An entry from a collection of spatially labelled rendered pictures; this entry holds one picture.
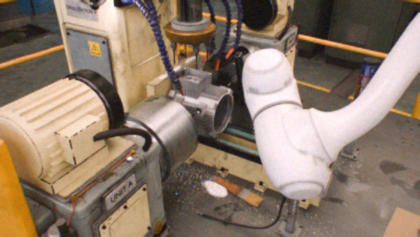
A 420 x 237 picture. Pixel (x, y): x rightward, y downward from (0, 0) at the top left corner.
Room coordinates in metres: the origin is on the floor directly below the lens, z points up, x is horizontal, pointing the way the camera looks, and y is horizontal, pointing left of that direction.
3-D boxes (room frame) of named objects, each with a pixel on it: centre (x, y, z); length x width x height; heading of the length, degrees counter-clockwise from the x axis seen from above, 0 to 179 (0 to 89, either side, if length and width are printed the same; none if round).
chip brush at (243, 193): (0.99, -0.11, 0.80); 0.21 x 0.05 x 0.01; 52
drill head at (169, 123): (0.94, 0.21, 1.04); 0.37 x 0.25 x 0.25; 150
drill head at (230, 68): (1.53, -0.14, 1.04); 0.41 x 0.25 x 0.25; 150
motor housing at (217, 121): (1.24, 0.03, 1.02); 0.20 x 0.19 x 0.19; 60
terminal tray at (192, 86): (1.26, 0.06, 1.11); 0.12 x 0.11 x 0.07; 60
